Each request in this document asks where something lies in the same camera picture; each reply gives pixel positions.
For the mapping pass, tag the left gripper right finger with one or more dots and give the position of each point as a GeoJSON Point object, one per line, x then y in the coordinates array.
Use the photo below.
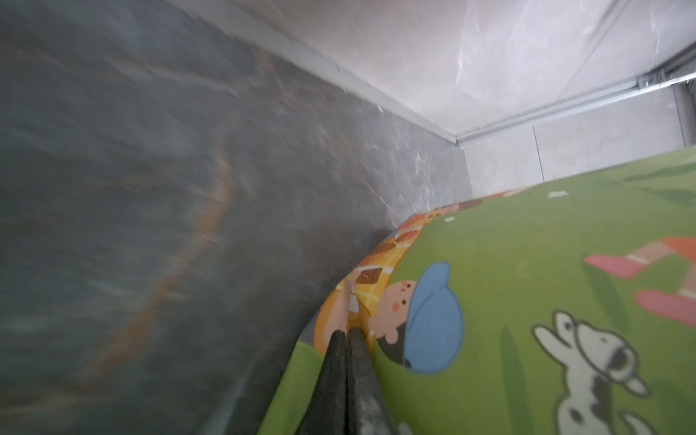
{"type": "Point", "coordinates": [367, 412]}

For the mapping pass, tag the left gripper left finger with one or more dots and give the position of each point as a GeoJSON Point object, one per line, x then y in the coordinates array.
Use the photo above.
{"type": "Point", "coordinates": [326, 413]}

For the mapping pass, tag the floral paper bag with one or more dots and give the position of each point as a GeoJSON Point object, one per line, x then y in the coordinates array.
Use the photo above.
{"type": "Point", "coordinates": [563, 308]}

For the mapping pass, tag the aluminium frame profile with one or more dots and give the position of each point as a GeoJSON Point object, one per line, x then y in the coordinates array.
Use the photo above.
{"type": "Point", "coordinates": [677, 70]}

